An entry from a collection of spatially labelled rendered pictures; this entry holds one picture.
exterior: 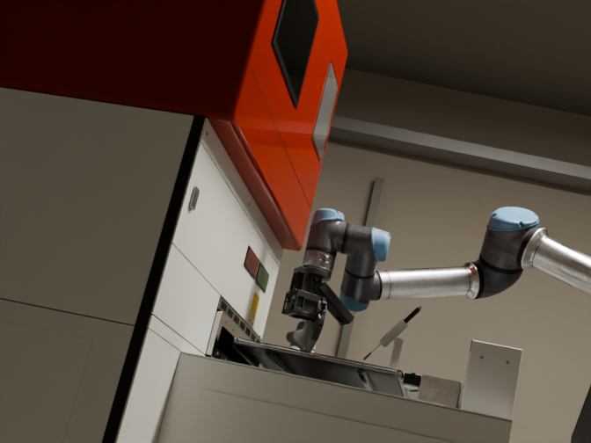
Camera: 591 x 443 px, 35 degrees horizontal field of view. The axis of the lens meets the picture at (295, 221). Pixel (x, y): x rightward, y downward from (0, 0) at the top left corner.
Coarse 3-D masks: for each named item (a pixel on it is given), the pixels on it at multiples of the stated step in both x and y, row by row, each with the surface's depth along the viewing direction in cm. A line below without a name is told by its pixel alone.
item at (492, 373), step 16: (480, 352) 175; (496, 352) 175; (512, 352) 174; (480, 368) 174; (496, 368) 174; (512, 368) 173; (464, 384) 174; (480, 384) 173; (496, 384) 173; (512, 384) 172; (464, 400) 173; (480, 400) 172; (496, 400) 172; (512, 400) 172; (496, 416) 171; (512, 416) 171
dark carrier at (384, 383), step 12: (252, 348) 204; (264, 360) 218; (288, 360) 209; (300, 360) 205; (312, 360) 201; (300, 372) 222; (312, 372) 217; (324, 372) 213; (336, 372) 209; (348, 372) 205; (372, 372) 198; (348, 384) 223; (360, 384) 219; (372, 384) 214; (384, 384) 210; (396, 384) 206
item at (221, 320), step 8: (216, 312) 197; (216, 320) 197; (224, 320) 200; (216, 328) 196; (224, 328) 201; (232, 328) 207; (216, 336) 196; (232, 336) 209; (240, 336) 214; (208, 344) 195; (216, 344) 197; (208, 352) 195; (216, 352) 198; (224, 352) 204; (248, 352) 227; (232, 360) 211; (256, 360) 237
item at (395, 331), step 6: (402, 324) 237; (390, 330) 237; (396, 330) 237; (402, 330) 239; (384, 336) 237; (390, 336) 237; (396, 336) 238; (384, 342) 237; (396, 342) 236; (402, 342) 236; (396, 348) 236; (396, 354) 235; (390, 360) 235; (396, 360) 235; (390, 366) 234; (396, 366) 234
